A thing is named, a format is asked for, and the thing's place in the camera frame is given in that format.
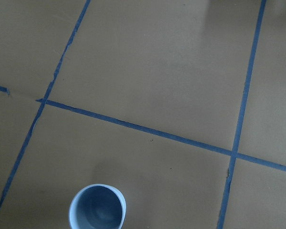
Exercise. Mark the light blue plastic cup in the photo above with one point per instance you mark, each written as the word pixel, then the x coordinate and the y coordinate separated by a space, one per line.
pixel 97 206

